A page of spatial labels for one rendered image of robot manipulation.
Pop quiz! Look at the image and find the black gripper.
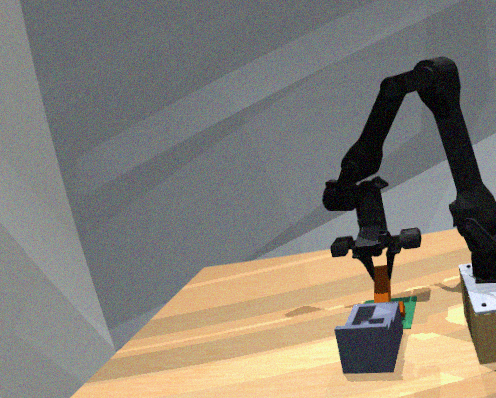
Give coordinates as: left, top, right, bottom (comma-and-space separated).
330, 208, 422, 282

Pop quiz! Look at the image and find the brown l-shaped part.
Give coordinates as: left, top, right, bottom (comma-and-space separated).
374, 265, 406, 317

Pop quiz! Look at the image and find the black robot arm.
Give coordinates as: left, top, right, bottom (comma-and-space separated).
322, 56, 496, 284

